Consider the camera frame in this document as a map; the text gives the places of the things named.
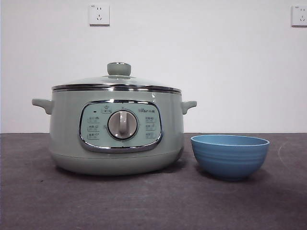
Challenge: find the blue ribbed bowl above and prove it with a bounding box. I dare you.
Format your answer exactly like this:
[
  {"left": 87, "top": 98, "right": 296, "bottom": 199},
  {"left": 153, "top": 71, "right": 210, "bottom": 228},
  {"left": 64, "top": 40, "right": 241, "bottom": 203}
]
[{"left": 190, "top": 134, "right": 271, "bottom": 182}]

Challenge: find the white wall socket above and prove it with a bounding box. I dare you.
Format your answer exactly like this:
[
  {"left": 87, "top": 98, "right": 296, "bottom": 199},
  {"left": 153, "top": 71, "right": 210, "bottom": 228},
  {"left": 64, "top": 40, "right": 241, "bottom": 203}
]
[
  {"left": 291, "top": 5, "right": 307, "bottom": 27},
  {"left": 89, "top": 4, "right": 110, "bottom": 26}
]

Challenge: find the pale green electric steamer pot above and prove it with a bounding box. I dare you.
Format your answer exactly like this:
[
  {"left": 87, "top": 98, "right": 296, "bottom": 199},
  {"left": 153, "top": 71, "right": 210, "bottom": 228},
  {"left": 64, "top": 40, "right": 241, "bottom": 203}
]
[{"left": 31, "top": 90, "right": 198, "bottom": 175}]

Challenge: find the glass lid with green knob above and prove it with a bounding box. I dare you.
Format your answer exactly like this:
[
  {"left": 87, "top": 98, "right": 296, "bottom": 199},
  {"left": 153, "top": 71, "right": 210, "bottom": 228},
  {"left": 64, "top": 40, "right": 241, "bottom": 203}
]
[{"left": 51, "top": 61, "right": 182, "bottom": 93}]

